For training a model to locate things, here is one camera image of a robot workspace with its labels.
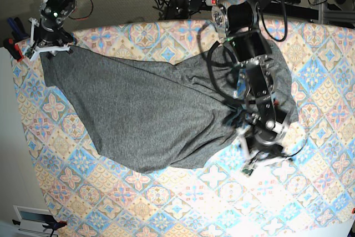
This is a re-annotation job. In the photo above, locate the patterned tablecloth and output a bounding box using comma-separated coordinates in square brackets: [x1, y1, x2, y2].
[11, 19, 354, 236]

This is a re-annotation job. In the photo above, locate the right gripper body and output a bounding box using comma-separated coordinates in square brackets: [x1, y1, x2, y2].
[23, 18, 74, 61]

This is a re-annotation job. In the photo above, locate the blue handled clamp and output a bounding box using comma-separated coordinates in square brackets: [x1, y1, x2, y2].
[7, 17, 29, 42]

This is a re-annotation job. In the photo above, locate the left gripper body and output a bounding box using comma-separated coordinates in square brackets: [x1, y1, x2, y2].
[237, 126, 292, 176]

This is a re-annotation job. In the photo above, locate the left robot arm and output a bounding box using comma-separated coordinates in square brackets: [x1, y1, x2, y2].
[206, 0, 298, 176]

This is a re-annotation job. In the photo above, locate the grey t-shirt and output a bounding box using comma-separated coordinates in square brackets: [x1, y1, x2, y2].
[40, 41, 300, 174]

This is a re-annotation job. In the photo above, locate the red black clamp upper left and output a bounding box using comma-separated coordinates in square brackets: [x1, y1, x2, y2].
[3, 38, 23, 62]

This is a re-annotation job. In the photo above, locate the black clamp lower left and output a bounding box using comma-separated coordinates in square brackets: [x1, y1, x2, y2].
[12, 220, 67, 234]

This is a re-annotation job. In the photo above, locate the white floor vent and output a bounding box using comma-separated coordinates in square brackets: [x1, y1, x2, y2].
[13, 205, 55, 236]

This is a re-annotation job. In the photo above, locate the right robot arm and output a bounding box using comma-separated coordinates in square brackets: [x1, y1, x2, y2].
[24, 0, 77, 62]

